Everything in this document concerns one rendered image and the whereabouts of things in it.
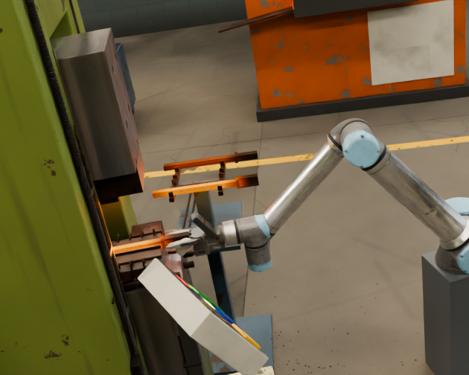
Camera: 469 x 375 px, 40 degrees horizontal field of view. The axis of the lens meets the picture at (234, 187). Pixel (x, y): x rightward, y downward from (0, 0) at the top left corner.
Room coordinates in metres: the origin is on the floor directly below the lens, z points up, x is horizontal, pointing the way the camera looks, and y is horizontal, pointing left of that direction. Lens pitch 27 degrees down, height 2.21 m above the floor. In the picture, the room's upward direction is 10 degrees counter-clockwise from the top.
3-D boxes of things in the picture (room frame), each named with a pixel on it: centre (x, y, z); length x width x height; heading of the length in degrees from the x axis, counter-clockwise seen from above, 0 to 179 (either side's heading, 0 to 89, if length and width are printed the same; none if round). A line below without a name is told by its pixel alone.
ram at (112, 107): (2.06, 0.51, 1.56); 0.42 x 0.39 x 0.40; 91
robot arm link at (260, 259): (2.07, -0.04, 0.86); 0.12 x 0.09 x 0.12; 174
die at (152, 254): (2.02, 0.51, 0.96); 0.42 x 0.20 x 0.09; 91
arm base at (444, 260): (2.14, -0.85, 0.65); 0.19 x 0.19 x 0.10
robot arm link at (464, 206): (2.13, -0.85, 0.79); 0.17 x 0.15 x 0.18; 174
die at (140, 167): (2.02, 0.51, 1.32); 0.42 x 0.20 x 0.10; 91
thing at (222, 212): (2.58, 0.15, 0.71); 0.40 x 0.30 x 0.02; 174
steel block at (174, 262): (2.07, 0.52, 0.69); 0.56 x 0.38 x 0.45; 91
